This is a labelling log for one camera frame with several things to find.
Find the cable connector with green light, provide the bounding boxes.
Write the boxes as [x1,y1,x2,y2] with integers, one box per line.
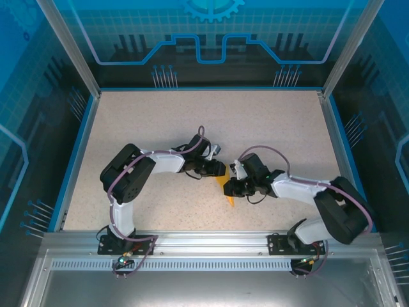
[116,252,134,266]
[298,254,320,266]

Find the long aluminium base rail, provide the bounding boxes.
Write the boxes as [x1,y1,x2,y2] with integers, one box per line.
[41,230,383,256]

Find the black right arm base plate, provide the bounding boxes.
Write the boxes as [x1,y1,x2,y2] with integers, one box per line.
[267,232,327,256]

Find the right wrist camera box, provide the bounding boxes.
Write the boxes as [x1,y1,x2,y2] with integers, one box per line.
[229,159,247,180]

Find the slotted grey cable duct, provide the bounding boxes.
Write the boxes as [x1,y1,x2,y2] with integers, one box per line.
[50,259,293,272]

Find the blue table edge strip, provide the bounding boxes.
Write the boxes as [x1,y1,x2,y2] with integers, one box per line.
[328,95,380,233]
[47,92,100,233]

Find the steel tray panel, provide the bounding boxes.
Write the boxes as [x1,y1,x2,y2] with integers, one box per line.
[19,248,404,307]

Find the aluminium frame post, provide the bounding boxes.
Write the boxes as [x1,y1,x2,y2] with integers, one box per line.
[34,0,102,98]
[321,0,387,98]

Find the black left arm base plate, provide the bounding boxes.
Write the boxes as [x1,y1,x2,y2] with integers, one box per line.
[97,234,157,256]

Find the orange cloth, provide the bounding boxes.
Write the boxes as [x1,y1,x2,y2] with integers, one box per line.
[213,164,238,209]

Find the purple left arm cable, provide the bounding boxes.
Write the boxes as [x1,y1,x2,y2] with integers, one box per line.
[107,125,205,279]

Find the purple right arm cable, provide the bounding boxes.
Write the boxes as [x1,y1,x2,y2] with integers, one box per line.
[239,145,374,279]

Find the aluminium table edge rail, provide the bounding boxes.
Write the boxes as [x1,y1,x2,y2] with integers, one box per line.
[318,90,367,232]

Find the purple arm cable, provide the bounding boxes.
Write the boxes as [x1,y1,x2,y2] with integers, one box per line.
[107,125,205,279]
[239,145,374,279]

